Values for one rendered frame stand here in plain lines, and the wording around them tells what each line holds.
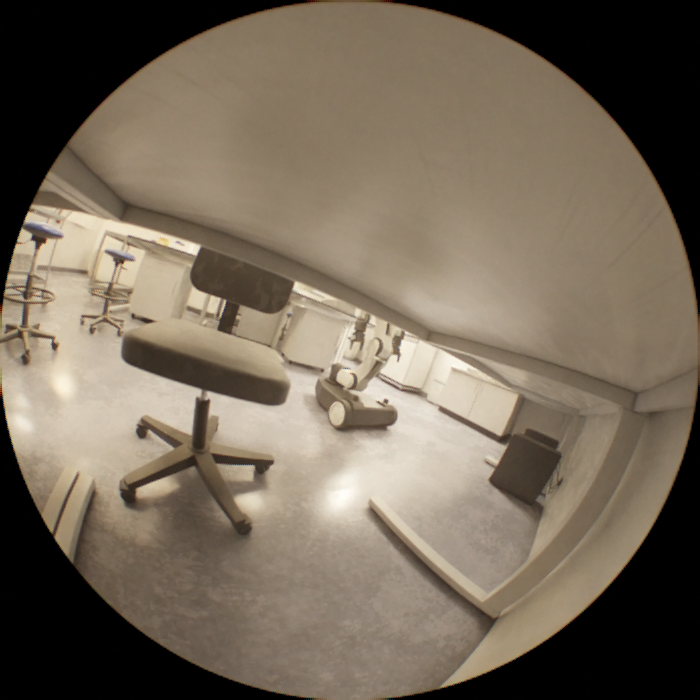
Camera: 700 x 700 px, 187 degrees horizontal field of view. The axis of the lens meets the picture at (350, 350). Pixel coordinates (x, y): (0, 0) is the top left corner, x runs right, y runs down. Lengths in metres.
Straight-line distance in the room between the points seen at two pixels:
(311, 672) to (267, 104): 0.78
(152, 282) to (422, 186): 2.77
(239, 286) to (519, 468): 1.88
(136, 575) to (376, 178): 0.78
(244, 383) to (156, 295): 2.43
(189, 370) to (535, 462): 1.78
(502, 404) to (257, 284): 3.04
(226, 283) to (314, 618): 1.02
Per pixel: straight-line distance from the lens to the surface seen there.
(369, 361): 1.59
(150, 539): 0.70
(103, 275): 5.93
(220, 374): 0.44
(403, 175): 0.17
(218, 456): 0.78
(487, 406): 3.24
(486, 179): 0.15
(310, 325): 2.79
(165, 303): 2.75
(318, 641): 0.64
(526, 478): 1.72
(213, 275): 0.83
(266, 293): 0.81
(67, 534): 0.71
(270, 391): 0.45
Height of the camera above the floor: 0.61
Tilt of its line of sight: 3 degrees down
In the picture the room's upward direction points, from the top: 20 degrees clockwise
